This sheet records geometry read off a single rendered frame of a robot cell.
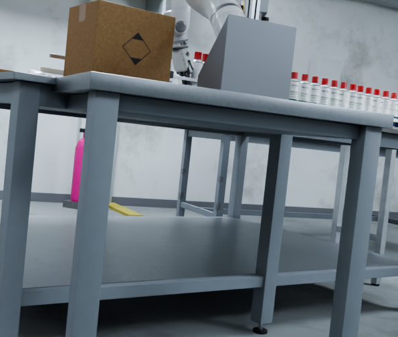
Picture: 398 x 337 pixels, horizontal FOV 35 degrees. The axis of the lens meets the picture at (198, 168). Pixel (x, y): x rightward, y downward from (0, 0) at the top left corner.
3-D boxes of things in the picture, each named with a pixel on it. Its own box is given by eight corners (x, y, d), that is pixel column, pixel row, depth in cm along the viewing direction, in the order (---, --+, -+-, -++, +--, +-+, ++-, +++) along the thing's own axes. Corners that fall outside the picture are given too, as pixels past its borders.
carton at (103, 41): (135, 93, 242) (142, 23, 241) (168, 93, 222) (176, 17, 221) (61, 83, 225) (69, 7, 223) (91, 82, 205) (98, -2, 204)
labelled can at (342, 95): (346, 120, 339) (350, 83, 338) (340, 120, 335) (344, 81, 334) (339, 120, 343) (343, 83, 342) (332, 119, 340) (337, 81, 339)
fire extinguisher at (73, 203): (91, 206, 562) (98, 130, 559) (101, 211, 534) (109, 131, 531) (58, 204, 549) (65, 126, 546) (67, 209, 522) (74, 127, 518)
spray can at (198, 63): (196, 98, 283) (201, 53, 282) (201, 98, 279) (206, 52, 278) (185, 97, 281) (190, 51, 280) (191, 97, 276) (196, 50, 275)
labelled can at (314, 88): (310, 116, 329) (315, 77, 328) (318, 116, 325) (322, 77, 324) (304, 115, 326) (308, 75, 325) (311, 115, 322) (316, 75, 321)
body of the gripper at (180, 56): (192, 43, 271) (197, 69, 274) (179, 44, 279) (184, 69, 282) (178, 46, 267) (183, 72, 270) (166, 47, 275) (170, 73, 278)
